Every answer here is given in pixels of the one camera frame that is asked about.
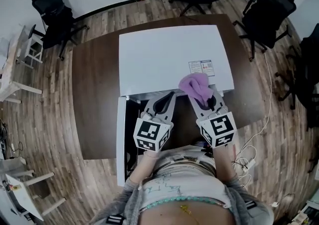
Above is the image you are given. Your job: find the person's right forearm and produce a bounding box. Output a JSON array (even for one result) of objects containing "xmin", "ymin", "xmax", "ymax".
[{"xmin": 212, "ymin": 144, "xmax": 238, "ymax": 184}]

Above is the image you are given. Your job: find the person's left forearm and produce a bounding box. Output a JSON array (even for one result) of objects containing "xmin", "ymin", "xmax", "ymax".
[{"xmin": 128, "ymin": 150, "xmax": 160, "ymax": 189}]

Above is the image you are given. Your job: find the small white stool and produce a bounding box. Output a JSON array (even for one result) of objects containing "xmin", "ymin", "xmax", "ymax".
[{"xmin": 15, "ymin": 24, "xmax": 45, "ymax": 70}]

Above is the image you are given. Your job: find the blue white sticker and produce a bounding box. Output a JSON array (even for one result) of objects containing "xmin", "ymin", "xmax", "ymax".
[{"xmin": 188, "ymin": 60, "xmax": 202, "ymax": 74}]

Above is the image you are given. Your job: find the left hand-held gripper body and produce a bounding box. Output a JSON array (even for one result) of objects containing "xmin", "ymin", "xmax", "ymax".
[{"xmin": 133, "ymin": 109, "xmax": 174, "ymax": 154}]

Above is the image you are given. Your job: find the person's torso in white top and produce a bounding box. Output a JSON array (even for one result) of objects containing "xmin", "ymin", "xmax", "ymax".
[{"xmin": 96, "ymin": 144, "xmax": 275, "ymax": 225}]

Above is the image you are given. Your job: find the white table with slanted legs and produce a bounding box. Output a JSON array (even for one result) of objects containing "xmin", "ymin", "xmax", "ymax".
[
  {"xmin": 0, "ymin": 157, "xmax": 67, "ymax": 223},
  {"xmin": 0, "ymin": 36, "xmax": 43, "ymax": 105}
]

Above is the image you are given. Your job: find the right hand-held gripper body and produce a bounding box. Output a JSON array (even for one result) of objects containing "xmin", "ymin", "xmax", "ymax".
[{"xmin": 195, "ymin": 107, "xmax": 238, "ymax": 149}]

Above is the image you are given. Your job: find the white power strip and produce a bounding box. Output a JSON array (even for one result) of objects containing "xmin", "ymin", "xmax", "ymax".
[{"xmin": 242, "ymin": 159, "xmax": 257, "ymax": 171}]

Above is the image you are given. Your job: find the purple cloth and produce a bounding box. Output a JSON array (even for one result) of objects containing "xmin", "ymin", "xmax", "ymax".
[{"xmin": 178, "ymin": 73, "xmax": 214, "ymax": 108}]

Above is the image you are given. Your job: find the long white cable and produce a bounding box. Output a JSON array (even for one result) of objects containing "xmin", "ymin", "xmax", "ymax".
[{"xmin": 233, "ymin": 53, "xmax": 273, "ymax": 156}]

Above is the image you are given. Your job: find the red white sticker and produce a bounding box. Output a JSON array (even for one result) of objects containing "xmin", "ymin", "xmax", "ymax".
[{"xmin": 200, "ymin": 59, "xmax": 215, "ymax": 77}]

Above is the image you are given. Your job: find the green bead necklace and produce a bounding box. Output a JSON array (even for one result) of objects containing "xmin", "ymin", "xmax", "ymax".
[{"xmin": 138, "ymin": 195, "xmax": 231, "ymax": 214}]

